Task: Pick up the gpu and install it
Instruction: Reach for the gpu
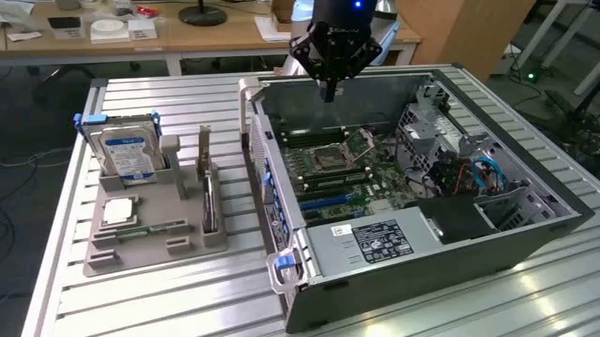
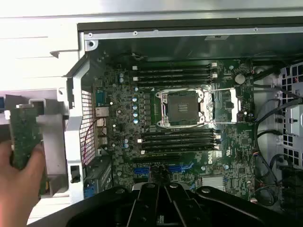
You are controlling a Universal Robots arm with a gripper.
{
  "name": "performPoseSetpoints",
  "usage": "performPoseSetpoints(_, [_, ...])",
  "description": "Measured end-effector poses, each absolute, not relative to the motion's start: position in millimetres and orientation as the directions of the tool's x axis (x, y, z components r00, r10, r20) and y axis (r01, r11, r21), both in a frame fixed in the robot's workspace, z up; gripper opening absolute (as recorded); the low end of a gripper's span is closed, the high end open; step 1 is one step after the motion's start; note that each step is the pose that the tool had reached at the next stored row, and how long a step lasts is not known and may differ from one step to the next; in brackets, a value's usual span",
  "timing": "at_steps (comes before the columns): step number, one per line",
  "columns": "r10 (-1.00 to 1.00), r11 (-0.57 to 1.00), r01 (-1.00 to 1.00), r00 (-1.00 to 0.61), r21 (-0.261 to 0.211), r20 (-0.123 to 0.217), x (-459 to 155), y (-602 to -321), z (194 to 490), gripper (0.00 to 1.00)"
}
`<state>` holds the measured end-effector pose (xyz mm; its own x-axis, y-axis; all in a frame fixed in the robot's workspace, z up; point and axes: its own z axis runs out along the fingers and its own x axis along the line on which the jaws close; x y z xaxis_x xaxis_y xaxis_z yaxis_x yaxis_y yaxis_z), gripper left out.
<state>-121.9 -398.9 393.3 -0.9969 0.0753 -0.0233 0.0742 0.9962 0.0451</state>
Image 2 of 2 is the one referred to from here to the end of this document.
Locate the person's hand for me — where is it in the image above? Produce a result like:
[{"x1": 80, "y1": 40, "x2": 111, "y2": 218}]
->
[{"x1": 0, "y1": 140, "x2": 47, "y2": 227}]

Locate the blue expansion slot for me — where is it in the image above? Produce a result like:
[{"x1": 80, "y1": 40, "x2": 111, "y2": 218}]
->
[{"x1": 133, "y1": 165, "x2": 190, "y2": 178}]

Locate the silver chipset heatsink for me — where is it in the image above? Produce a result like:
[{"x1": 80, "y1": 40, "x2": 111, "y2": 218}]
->
[{"x1": 201, "y1": 175, "x2": 225, "y2": 191}]

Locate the black expansion slot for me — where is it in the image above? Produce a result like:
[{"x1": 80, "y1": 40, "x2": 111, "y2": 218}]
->
[{"x1": 132, "y1": 155, "x2": 181, "y2": 163}]

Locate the black RAM slot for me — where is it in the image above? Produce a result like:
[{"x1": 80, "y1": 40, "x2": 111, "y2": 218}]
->
[
  {"x1": 141, "y1": 144, "x2": 220, "y2": 154},
  {"x1": 133, "y1": 77, "x2": 213, "y2": 86},
  {"x1": 142, "y1": 134, "x2": 221, "y2": 140},
  {"x1": 138, "y1": 72, "x2": 218, "y2": 79},
  {"x1": 138, "y1": 61, "x2": 217, "y2": 68},
  {"x1": 137, "y1": 139, "x2": 220, "y2": 146},
  {"x1": 132, "y1": 66, "x2": 213, "y2": 73},
  {"x1": 142, "y1": 129, "x2": 221, "y2": 135}
]

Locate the blue rear port connector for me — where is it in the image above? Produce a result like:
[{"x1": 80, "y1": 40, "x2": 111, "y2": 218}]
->
[{"x1": 83, "y1": 184, "x2": 96, "y2": 200}]

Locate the green motherboard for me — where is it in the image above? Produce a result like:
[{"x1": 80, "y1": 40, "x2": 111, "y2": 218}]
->
[{"x1": 93, "y1": 53, "x2": 258, "y2": 204}]

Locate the CPU socket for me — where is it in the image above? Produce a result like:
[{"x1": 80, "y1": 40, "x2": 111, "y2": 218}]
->
[{"x1": 156, "y1": 89, "x2": 211, "y2": 128}]

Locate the metal rear port block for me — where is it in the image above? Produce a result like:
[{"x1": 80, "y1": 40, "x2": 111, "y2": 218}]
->
[{"x1": 94, "y1": 80, "x2": 111, "y2": 146}]

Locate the black and silver PC case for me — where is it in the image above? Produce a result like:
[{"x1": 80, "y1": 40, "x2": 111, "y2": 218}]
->
[{"x1": 62, "y1": 22, "x2": 303, "y2": 213}]

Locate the silver socket cover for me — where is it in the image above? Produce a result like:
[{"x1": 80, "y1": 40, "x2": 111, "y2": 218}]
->
[{"x1": 209, "y1": 87, "x2": 242, "y2": 124}]

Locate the black plastic shroud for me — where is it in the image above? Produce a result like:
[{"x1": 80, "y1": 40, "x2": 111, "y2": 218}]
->
[{"x1": 280, "y1": 165, "x2": 303, "y2": 215}]

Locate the silver socket locking lever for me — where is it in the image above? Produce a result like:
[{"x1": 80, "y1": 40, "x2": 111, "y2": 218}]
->
[{"x1": 209, "y1": 87, "x2": 238, "y2": 93}]

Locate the round silver coin battery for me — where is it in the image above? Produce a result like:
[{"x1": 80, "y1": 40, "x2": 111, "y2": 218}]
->
[{"x1": 234, "y1": 73, "x2": 246, "y2": 85}]

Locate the silver disk bay cage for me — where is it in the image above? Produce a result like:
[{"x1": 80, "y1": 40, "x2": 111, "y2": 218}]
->
[{"x1": 280, "y1": 65, "x2": 303, "y2": 166}]

